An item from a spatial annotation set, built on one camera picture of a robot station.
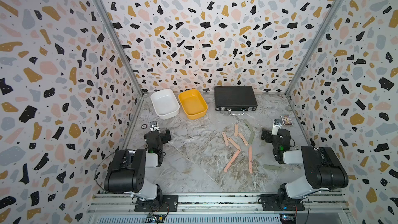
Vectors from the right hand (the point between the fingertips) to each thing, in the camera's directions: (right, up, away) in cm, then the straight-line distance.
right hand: (273, 128), depth 95 cm
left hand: (-69, -1, -2) cm, 69 cm away
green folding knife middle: (-12, -6, +3) cm, 14 cm away
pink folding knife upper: (-22, -2, +6) cm, 23 cm away
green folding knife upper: (-13, 0, +9) cm, 15 cm away
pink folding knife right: (-18, -7, +3) cm, 19 cm away
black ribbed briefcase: (-20, +18, +16) cm, 32 cm away
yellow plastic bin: (-51, +15, +19) cm, 56 cm away
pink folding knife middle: (-24, -9, 0) cm, 26 cm away
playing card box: (+13, +4, +10) cm, 17 cm away
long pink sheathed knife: (-25, -17, -7) cm, 31 cm away
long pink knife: (-16, -17, -7) cm, 25 cm away
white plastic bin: (-72, +16, +20) cm, 76 cm away
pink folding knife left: (-29, -6, +2) cm, 30 cm away
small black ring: (-82, +1, +7) cm, 82 cm away
